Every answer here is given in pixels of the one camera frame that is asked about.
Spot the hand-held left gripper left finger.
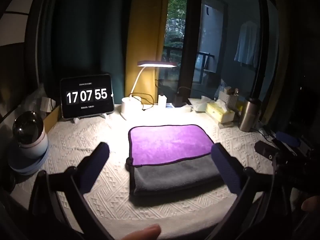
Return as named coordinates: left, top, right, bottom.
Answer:
left=29, top=142, right=115, bottom=240

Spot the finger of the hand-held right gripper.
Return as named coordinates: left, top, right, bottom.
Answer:
left=276, top=131, right=302, bottom=148
left=254, top=140, right=279, bottom=159

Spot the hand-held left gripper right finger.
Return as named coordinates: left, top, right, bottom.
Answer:
left=207, top=143, right=277, bottom=240

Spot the purple and grey towel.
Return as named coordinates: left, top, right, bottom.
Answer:
left=126, top=124, right=223, bottom=197

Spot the person's right hand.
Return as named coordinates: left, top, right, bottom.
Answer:
left=301, top=196, right=320, bottom=212

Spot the person's left hand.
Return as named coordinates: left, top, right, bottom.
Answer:
left=124, top=224, right=162, bottom=240

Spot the white patterned tablecloth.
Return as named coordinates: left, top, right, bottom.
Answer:
left=10, top=105, right=283, bottom=240

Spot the stainless steel thermos bottle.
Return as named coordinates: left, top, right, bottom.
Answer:
left=238, top=97, right=262, bottom=132

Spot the white tablet stand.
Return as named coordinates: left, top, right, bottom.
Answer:
left=71, top=113, right=109, bottom=124

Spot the yellow tissue box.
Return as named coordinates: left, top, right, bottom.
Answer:
left=206, top=102, right=236, bottom=125

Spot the cardboard box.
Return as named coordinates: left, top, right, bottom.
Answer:
left=43, top=105, right=62, bottom=133

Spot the white storage basket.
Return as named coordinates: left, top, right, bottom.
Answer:
left=218, top=87, right=238, bottom=108

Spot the white desk lamp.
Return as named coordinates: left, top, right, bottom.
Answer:
left=121, top=60, right=178, bottom=121

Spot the black tablet with clock display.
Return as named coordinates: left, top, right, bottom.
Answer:
left=60, top=73, right=115, bottom=119

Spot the white device with dark dome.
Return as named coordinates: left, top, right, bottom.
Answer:
left=12, top=111, right=49, bottom=159

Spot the white tissue pack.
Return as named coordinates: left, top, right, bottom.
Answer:
left=188, top=96, right=213, bottom=112

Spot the small white box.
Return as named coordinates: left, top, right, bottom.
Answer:
left=39, top=97, right=56, bottom=113

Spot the clear plastic bag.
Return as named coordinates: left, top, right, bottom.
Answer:
left=20, top=83, right=48, bottom=113

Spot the hanging white shirt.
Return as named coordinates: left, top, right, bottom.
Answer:
left=234, top=21, right=261, bottom=68

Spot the dark wooden chair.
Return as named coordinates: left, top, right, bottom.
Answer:
left=192, top=51, right=217, bottom=85

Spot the dark green curtain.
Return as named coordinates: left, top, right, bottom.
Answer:
left=37, top=0, right=136, bottom=105

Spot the yellow curtain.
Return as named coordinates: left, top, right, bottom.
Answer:
left=124, top=0, right=171, bottom=103

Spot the black cable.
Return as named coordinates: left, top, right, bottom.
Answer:
left=128, top=92, right=154, bottom=111

